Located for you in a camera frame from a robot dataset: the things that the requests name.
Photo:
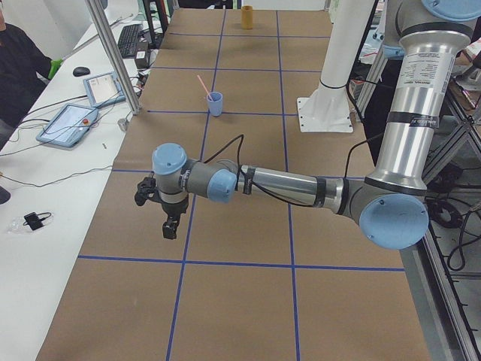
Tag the black keyboard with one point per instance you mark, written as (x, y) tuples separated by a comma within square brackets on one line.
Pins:
[(128, 40)]

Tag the near teach pendant tablet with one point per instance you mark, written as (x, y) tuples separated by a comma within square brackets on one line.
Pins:
[(69, 126)]

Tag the black small device on table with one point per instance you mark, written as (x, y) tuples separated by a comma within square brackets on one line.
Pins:
[(36, 221)]

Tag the aluminium frame post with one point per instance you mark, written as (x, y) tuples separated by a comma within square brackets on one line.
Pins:
[(111, 49)]

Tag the black computer mouse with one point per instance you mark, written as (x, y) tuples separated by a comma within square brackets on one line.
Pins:
[(80, 71)]

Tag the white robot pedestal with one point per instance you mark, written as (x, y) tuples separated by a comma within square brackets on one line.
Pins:
[(327, 108)]

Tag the standing person in black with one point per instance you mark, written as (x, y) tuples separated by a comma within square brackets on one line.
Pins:
[(378, 107)]

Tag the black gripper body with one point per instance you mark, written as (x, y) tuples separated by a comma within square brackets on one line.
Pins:
[(173, 209)]

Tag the teach pendant tablet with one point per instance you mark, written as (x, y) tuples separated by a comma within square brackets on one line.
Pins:
[(69, 126), (103, 90)]

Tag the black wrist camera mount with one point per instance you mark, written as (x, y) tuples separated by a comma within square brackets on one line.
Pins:
[(147, 190)]

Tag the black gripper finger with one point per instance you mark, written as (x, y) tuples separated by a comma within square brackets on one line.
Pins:
[(169, 229)]

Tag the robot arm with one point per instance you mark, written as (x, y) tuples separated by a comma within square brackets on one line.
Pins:
[(387, 204)]

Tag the seated person in black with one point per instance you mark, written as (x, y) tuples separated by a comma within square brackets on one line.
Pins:
[(22, 67)]

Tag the far teach pendant tablet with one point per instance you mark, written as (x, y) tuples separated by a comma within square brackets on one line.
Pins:
[(103, 90)]

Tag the bamboo wooden cup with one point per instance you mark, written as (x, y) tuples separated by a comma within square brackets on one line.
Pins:
[(247, 17)]

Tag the light blue plastic cup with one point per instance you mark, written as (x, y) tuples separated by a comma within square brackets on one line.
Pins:
[(215, 103)]

